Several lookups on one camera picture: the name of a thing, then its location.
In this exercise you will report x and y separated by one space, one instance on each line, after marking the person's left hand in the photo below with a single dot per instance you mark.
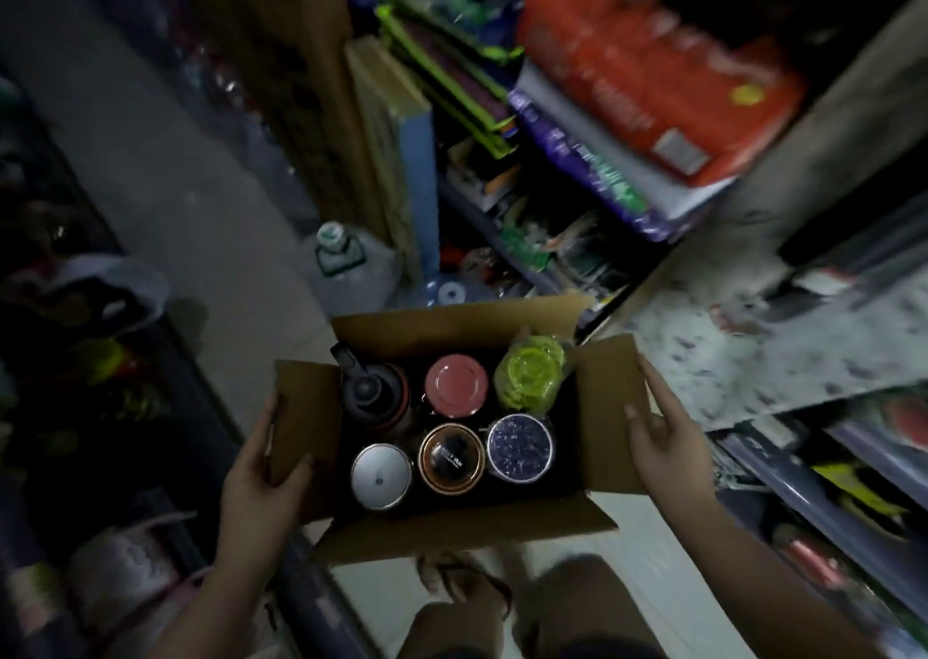
257 506

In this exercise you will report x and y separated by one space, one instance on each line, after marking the person's right hand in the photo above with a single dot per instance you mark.
670 455

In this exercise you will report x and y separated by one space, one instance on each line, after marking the clear glass bottle silver lid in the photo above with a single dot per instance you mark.
381 477

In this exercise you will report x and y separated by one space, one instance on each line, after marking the dark blue thermos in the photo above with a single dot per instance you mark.
519 447

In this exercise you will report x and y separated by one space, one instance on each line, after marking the green sports bottle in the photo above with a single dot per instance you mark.
533 376

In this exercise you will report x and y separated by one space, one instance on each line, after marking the glass bottle orange lid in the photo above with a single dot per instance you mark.
373 390

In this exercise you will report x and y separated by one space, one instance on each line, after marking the gold thermos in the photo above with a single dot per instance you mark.
451 459

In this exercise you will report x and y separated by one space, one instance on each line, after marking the brown cardboard box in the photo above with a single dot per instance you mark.
464 528

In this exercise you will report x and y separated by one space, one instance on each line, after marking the red vacuum bottle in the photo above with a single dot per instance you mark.
455 386

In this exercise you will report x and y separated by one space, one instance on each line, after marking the person's left forearm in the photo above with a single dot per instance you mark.
210 615

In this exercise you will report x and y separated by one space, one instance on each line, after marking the person's right forearm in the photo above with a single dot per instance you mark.
761 586

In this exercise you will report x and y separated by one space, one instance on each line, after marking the dark tissue goods shelf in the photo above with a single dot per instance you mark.
181 390

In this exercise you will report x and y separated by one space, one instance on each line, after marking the person's right leg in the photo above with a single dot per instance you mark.
594 600

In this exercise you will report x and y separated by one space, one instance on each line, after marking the person's leg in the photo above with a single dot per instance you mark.
594 600
449 629

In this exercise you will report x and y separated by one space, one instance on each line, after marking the person's left leg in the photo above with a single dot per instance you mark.
449 629

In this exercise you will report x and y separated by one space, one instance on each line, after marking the clear water jug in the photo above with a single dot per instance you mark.
355 274

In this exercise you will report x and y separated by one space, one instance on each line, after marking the household goods shelf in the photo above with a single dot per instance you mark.
500 241

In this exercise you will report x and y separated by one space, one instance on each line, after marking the dark left sandal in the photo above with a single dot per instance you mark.
493 586

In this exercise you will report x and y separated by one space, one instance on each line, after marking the white plastic bag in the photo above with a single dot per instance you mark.
109 281

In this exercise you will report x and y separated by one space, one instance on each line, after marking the white tissue pack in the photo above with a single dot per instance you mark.
652 180

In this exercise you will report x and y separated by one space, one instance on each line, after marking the purple tissue pack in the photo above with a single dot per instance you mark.
580 165

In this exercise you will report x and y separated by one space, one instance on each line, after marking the red tissue pack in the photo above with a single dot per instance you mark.
638 64

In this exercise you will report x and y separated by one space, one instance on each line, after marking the tall brown carton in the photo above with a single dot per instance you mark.
290 85

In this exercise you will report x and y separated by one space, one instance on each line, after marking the green edged mats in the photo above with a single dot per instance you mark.
449 78

